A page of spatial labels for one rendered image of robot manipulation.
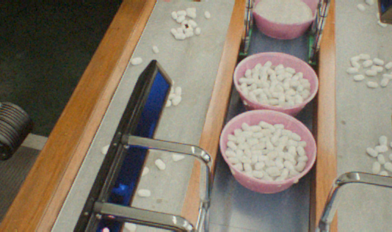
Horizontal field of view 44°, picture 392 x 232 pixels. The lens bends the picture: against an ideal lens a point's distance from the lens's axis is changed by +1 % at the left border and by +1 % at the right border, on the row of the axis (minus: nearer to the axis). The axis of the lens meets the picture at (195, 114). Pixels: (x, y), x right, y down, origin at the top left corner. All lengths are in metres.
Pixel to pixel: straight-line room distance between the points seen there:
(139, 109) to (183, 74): 0.65
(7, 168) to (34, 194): 0.48
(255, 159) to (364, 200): 0.30
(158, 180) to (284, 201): 0.35
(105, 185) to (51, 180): 0.49
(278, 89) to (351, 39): 0.40
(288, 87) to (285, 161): 0.30
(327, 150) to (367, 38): 0.61
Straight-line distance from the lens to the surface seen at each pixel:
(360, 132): 1.50
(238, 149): 1.38
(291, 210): 1.36
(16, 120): 1.48
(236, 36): 1.73
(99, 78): 1.57
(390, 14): 1.39
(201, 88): 1.55
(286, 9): 1.96
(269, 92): 1.56
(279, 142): 1.41
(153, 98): 1.02
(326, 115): 1.48
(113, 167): 0.87
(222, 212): 1.33
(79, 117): 1.45
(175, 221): 0.79
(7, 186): 1.72
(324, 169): 1.35
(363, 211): 1.33
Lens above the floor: 1.79
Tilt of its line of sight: 46 degrees down
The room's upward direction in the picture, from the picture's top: 1 degrees clockwise
